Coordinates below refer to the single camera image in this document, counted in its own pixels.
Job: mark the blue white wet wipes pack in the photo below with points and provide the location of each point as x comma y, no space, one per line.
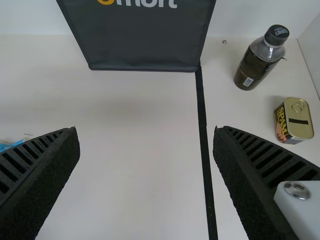
10,146

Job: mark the dark grey bag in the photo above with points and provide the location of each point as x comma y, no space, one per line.
140,35

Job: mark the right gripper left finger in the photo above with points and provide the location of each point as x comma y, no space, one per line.
37,180

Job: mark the dark coffee bottle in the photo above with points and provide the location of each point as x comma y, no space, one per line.
255,67

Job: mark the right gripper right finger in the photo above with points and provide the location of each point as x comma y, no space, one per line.
255,175

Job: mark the rectangular tin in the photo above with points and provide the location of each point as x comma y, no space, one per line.
297,120

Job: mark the black strip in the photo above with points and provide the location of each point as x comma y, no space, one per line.
205,150

